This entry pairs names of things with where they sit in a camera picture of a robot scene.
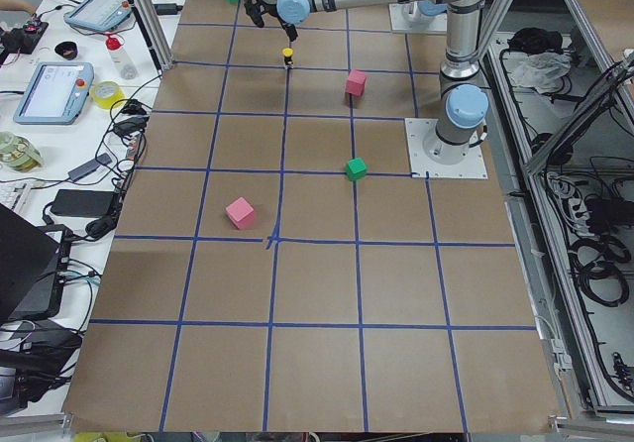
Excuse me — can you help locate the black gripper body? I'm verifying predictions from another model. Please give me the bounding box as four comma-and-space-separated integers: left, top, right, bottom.
282, 23, 298, 43

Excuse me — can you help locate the black laptop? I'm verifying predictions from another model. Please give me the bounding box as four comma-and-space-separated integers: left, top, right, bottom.
1, 206, 71, 323

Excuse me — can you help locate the yellow tape roll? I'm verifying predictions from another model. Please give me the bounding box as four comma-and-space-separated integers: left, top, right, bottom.
90, 81, 126, 110

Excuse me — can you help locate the black power adapter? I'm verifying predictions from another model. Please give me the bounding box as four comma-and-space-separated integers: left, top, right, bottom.
51, 189, 115, 218

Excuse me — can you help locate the black bowl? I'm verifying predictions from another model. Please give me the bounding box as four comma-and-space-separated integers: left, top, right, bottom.
54, 41, 78, 60

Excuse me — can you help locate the bystander hand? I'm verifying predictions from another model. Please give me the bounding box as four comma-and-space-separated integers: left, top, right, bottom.
0, 0, 35, 14

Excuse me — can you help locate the teach pendant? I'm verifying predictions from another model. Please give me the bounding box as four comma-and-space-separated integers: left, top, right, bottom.
13, 62, 94, 125
63, 0, 132, 33

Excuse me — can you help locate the pink cube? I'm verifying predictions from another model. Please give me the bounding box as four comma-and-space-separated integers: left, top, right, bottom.
225, 196, 257, 230
345, 69, 368, 97

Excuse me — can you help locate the red capped squeeze bottle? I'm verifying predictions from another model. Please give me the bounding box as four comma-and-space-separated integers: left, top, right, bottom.
105, 34, 138, 80

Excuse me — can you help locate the lower teach pendant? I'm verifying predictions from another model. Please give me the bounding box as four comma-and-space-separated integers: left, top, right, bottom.
13, 62, 94, 125

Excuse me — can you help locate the yellow push button switch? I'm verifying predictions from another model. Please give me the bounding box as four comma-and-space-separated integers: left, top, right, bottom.
282, 47, 294, 69

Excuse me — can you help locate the white cloth rag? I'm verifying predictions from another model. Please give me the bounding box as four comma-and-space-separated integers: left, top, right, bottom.
510, 53, 571, 93

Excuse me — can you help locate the pink cube near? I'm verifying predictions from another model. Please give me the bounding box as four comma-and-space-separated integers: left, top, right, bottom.
225, 196, 257, 230

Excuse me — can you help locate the upper teach pendant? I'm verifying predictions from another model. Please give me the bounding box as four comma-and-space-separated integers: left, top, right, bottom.
63, 0, 132, 33

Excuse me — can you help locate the green cube centre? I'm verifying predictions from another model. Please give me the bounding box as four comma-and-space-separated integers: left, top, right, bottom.
345, 157, 368, 181

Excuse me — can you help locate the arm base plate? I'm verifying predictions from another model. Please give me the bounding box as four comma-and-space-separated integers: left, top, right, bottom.
404, 118, 488, 179
388, 0, 448, 35

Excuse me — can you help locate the aluminium frame post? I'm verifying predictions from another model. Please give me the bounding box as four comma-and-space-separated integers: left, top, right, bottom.
127, 0, 173, 72

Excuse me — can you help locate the pink cube far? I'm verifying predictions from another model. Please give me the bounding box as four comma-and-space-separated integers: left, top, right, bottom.
345, 69, 368, 97

